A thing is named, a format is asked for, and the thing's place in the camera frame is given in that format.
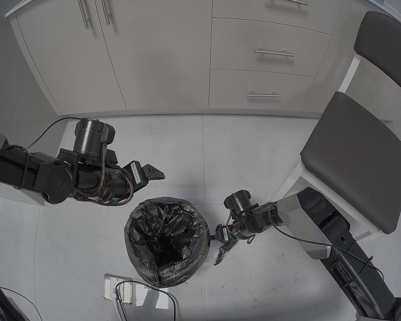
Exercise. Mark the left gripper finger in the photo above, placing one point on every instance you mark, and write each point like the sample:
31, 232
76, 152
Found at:
153, 173

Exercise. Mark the white chair with grey seat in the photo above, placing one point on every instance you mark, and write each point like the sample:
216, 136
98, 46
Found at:
354, 145

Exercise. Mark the black plastic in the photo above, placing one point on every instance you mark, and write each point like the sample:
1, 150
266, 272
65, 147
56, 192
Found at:
224, 252

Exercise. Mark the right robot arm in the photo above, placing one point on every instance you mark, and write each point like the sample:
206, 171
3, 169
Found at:
307, 219

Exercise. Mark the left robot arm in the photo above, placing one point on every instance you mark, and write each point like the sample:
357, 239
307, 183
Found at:
13, 169

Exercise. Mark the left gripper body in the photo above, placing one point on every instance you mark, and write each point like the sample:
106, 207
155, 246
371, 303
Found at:
110, 186

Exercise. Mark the white cabinet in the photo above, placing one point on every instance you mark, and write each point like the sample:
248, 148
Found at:
153, 45

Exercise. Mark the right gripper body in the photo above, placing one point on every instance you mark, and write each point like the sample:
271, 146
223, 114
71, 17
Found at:
237, 232

